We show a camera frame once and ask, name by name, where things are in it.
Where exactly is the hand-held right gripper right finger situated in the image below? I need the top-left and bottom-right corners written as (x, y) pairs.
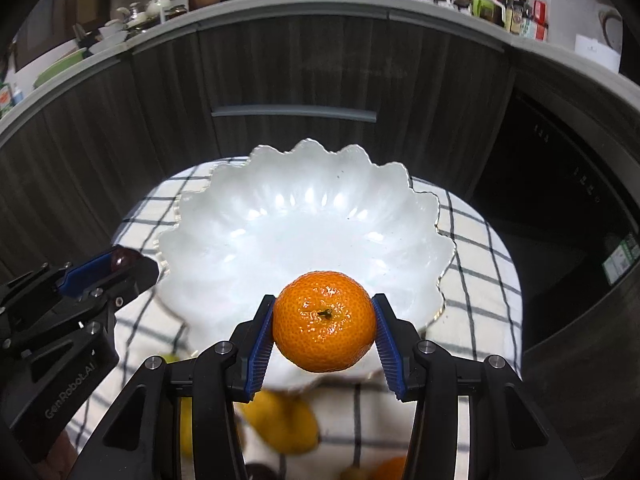
top-left (371, 292), bottom-right (583, 480)

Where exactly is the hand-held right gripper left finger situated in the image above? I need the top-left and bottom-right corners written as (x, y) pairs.
top-left (75, 294), bottom-right (277, 480)

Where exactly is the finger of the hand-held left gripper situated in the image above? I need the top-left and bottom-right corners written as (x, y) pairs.
top-left (0, 247), bottom-right (121, 318)
top-left (0, 257), bottom-right (160, 361)

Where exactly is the orange tangerine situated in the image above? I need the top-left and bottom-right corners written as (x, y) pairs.
top-left (367, 455), bottom-right (408, 480)
top-left (272, 270), bottom-right (378, 373)

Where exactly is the white scalloped bowl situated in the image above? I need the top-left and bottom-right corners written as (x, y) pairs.
top-left (152, 138), bottom-right (457, 393)

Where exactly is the white black checked cloth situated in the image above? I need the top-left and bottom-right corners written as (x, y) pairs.
top-left (65, 157), bottom-right (523, 480)

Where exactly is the green plastic basin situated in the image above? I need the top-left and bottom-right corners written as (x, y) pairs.
top-left (32, 52), bottom-right (96, 88)

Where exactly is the black built-in dishwasher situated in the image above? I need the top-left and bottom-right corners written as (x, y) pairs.
top-left (470, 92), bottom-right (640, 356)

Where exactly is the pile of white dishes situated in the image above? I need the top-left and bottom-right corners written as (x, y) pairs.
top-left (75, 0), bottom-right (188, 56)

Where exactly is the dark wood kitchen cabinet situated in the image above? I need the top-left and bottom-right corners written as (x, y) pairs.
top-left (0, 12), bottom-right (516, 281)

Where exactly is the green lidded jug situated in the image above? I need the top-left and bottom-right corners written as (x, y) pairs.
top-left (472, 0), bottom-right (501, 23)

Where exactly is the group of condiment bottles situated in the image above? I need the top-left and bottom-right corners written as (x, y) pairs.
top-left (435, 0), bottom-right (551, 43)

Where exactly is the white cardboard box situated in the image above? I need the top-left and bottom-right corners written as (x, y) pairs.
top-left (574, 34), bottom-right (621, 71)

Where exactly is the grey drawer handle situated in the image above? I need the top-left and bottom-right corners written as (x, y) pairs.
top-left (211, 106), bottom-right (377, 123)

